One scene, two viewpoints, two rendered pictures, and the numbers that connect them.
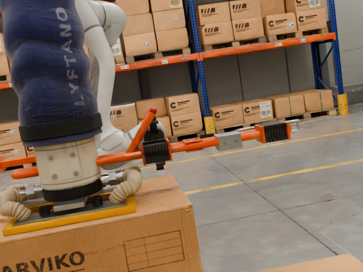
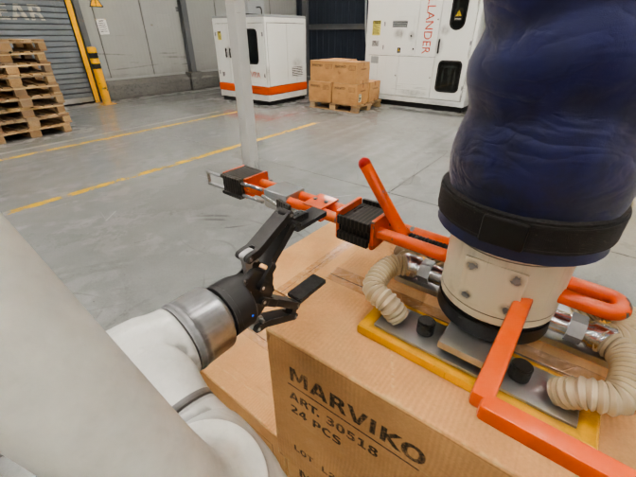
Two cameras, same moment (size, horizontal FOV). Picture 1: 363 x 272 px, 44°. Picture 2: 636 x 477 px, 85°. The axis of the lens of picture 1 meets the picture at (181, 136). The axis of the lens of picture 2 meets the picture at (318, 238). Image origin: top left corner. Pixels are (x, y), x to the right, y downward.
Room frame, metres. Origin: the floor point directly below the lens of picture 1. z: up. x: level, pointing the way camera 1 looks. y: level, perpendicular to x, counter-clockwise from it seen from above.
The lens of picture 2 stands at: (1.78, 0.43, 1.39)
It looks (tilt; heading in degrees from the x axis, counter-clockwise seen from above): 31 degrees down; 224
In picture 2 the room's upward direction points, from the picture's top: straight up
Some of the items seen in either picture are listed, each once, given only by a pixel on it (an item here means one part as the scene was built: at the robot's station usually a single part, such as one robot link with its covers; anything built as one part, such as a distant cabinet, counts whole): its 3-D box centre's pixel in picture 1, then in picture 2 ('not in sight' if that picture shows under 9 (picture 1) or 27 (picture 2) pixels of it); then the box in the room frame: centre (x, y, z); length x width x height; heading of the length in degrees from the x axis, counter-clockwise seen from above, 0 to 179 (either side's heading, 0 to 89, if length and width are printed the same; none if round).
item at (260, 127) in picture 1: (272, 131); (246, 181); (1.31, -0.27, 1.07); 0.08 x 0.07 x 0.05; 96
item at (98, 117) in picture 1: (61, 126); (523, 201); (1.26, 0.33, 1.19); 0.23 x 0.23 x 0.04
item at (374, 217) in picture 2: (155, 150); (364, 221); (1.28, 0.08, 1.07); 0.10 x 0.08 x 0.06; 6
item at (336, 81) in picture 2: not in sight; (345, 83); (-4.35, -4.71, 0.45); 1.21 x 1.03 x 0.91; 97
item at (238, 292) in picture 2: (154, 137); (244, 296); (1.58, 0.10, 1.07); 0.09 x 0.07 x 0.08; 6
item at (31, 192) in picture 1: (73, 188); (491, 300); (1.26, 0.33, 1.01); 0.34 x 0.25 x 0.06; 96
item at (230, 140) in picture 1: (227, 141); (284, 197); (1.31, -0.13, 1.06); 0.07 x 0.07 x 0.04; 6
